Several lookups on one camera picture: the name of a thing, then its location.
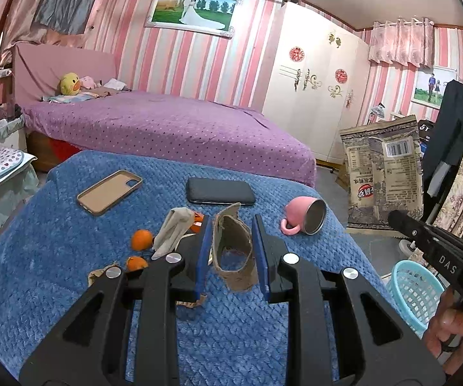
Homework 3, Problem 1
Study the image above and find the brown snack bag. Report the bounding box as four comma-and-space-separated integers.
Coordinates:
340, 115, 424, 237

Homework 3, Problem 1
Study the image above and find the pink steel-lined mug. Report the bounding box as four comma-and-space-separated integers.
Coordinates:
280, 196, 327, 236

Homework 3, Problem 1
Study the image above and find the yellow duck plush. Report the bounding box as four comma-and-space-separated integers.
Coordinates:
60, 72, 81, 96

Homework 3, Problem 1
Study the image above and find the person's right hand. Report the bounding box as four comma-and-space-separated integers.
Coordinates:
422, 287, 463, 375

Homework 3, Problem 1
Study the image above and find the black smartphone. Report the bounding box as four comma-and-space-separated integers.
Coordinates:
186, 177, 256, 206

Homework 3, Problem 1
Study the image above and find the pink window curtain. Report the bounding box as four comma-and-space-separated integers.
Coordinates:
369, 17, 435, 68

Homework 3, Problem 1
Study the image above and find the light blue plastic basket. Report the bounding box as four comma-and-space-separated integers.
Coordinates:
387, 260, 445, 338

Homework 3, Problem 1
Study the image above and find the beige tissue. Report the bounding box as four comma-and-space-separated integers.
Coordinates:
151, 207, 195, 261

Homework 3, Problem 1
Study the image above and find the black hanging coat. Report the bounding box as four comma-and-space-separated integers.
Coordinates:
422, 80, 463, 197

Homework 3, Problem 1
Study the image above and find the small framed couple photo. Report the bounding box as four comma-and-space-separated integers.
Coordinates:
411, 65, 458, 110

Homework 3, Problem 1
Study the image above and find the pink headboard cover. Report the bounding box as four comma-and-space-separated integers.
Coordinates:
12, 42, 117, 106

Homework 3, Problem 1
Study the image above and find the purple dotted bed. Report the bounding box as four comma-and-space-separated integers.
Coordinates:
21, 91, 316, 187

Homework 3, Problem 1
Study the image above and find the white wardrobe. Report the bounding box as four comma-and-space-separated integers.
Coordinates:
251, 3, 369, 165

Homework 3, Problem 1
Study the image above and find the grey hanging cloth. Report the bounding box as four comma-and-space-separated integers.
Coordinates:
33, 0, 95, 35

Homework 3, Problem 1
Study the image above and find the framed wedding photo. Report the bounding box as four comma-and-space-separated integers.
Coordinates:
145, 0, 244, 39

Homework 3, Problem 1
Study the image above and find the torn brown cardboard piece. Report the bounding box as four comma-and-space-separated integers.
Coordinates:
212, 203, 258, 292

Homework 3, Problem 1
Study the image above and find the blue knitted blanket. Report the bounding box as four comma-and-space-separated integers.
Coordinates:
0, 150, 402, 386

